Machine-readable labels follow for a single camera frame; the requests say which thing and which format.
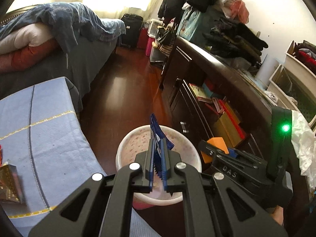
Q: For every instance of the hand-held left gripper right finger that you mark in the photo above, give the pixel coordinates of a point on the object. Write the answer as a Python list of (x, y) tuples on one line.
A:
[(166, 170)]

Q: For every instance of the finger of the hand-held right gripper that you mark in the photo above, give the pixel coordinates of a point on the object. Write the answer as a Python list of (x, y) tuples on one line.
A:
[(222, 161), (244, 156)]

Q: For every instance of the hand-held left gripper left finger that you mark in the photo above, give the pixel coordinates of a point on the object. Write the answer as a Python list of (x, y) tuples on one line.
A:
[(146, 170)]

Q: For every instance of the small orange box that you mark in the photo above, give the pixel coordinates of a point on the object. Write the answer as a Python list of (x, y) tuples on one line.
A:
[(217, 144)]

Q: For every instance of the white pink-speckled bin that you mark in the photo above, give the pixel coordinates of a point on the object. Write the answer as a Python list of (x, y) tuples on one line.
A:
[(133, 143)]

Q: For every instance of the dark blue snack wrapper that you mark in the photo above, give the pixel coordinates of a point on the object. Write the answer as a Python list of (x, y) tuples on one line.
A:
[(156, 130)]

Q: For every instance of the white crumpled plastic bag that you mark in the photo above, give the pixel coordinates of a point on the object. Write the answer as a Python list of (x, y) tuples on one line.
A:
[(302, 140)]

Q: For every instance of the gold flat box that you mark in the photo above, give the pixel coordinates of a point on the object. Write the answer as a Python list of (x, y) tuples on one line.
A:
[(227, 128)]

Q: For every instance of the red books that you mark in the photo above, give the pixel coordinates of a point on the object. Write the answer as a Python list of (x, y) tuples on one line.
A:
[(230, 111)]

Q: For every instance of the green cover book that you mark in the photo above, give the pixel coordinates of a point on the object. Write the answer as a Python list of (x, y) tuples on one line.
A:
[(198, 91)]

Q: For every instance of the white paper towel roll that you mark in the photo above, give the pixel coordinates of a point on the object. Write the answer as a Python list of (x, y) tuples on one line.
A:
[(267, 69)]

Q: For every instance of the dark wooden dresser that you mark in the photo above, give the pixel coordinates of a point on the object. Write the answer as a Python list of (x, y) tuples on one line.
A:
[(197, 61)]

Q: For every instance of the blue checked tablecloth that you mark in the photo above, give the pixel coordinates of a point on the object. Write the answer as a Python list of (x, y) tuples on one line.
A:
[(49, 133)]

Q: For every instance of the dark folded clothes stack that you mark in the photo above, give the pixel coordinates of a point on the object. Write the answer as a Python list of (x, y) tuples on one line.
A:
[(237, 39)]

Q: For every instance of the pink plastic container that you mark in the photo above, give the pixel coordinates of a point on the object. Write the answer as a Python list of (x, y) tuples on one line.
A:
[(149, 47)]

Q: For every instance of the bed with grey sheet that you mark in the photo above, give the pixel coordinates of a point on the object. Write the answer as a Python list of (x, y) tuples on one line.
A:
[(81, 61)]

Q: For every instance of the red bag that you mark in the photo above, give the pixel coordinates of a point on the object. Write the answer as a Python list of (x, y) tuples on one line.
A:
[(142, 38)]

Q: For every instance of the shiny foil packet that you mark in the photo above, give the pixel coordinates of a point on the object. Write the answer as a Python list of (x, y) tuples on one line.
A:
[(11, 185)]

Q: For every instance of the teal storage bag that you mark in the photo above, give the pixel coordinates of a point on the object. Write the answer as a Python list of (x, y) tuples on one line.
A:
[(192, 27)]

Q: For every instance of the black suitcase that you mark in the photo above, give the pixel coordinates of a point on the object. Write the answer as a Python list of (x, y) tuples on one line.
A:
[(130, 29)]

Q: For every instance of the white plastic box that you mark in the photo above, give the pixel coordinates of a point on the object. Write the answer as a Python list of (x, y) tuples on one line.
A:
[(156, 27)]

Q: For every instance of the pink clothes pile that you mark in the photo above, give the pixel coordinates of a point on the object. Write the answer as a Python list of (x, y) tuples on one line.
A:
[(234, 2)]

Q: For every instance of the red pillow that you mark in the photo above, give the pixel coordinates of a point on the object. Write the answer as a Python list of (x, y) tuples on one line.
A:
[(27, 54)]

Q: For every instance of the bed with blue blanket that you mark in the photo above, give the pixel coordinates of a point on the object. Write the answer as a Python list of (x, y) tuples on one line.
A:
[(64, 17)]

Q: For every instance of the white pillow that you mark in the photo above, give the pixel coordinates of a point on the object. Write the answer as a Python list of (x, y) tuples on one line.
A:
[(22, 38)]

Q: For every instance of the dark wooden headboard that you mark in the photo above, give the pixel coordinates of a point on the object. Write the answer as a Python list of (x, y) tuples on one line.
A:
[(14, 12)]

